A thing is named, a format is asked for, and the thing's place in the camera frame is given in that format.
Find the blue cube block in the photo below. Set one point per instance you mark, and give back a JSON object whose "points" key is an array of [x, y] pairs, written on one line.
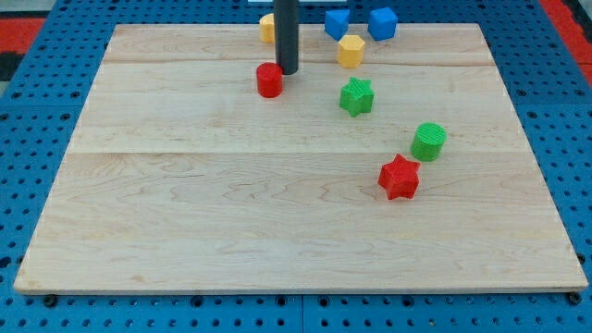
{"points": [[382, 23]]}

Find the green cylinder block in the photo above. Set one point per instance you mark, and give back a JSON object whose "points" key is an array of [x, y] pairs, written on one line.
{"points": [[428, 141]]}

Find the yellow block behind rod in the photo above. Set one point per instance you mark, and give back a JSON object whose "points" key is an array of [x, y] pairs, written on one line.
{"points": [[267, 28]]}

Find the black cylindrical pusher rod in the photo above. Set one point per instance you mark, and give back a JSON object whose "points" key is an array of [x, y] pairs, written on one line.
{"points": [[286, 19]]}

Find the light wooden board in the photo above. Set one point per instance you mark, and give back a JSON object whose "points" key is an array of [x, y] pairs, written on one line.
{"points": [[180, 178]]}

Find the red cylinder block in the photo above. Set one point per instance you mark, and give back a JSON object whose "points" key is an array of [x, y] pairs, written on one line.
{"points": [[269, 78]]}

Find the green star block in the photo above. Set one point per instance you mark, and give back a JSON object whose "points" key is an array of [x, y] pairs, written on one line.
{"points": [[357, 97]]}

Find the yellow hexagon block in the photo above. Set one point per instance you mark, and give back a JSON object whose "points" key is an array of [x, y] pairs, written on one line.
{"points": [[350, 51]]}

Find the red star block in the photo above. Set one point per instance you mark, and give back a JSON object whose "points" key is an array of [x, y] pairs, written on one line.
{"points": [[399, 178]]}

